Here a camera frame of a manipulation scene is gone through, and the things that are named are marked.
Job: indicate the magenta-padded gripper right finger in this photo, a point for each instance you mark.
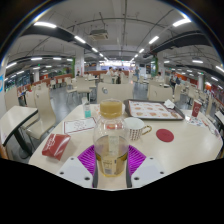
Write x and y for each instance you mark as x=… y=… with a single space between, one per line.
x=146 y=170

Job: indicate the white card with red print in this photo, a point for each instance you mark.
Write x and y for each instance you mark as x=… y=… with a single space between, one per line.
x=79 y=126

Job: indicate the ceiling air conditioner unit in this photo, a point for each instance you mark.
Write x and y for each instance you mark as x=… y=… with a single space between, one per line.
x=99 y=34

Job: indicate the red packet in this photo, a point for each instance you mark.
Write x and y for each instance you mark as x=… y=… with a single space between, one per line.
x=55 y=146

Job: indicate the beige neighbouring table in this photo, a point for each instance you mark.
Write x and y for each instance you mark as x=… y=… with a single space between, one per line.
x=220 y=118
x=16 y=120

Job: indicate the person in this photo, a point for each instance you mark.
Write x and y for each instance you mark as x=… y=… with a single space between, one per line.
x=119 y=74
x=174 y=80
x=110 y=71

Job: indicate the printed paper tray liner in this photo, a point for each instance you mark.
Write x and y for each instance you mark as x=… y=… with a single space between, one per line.
x=153 y=110

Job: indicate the small teal sanitizer bottle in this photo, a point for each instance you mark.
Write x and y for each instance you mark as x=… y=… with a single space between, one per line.
x=87 y=111

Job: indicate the colourful printed leaflet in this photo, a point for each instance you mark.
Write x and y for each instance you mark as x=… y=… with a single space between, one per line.
x=196 y=121

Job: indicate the ceiling lights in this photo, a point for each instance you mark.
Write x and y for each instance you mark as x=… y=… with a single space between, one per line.
x=181 y=22

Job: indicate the plastic bag with fried food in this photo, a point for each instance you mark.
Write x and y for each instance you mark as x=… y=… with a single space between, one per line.
x=96 y=109

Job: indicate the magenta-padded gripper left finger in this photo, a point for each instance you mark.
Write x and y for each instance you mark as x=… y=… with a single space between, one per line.
x=75 y=170

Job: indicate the dark brown serving tray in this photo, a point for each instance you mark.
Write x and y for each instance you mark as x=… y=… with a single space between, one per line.
x=126 y=110

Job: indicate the group of beige chairs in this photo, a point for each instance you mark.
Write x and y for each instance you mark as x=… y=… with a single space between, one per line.
x=82 y=87

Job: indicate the crumpled white napkin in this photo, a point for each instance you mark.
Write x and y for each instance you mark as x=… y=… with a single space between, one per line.
x=169 y=103

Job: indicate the beige chair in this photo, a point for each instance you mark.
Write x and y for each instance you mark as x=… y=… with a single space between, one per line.
x=42 y=108
x=115 y=91
x=160 y=93

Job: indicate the flat round red coaster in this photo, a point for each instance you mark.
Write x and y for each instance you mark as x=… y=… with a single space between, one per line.
x=165 y=135

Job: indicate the red paper cup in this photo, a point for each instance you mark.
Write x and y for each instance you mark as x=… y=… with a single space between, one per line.
x=196 y=109

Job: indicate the clear bottle with yellow cap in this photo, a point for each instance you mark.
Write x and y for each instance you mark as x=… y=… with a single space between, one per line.
x=110 y=150

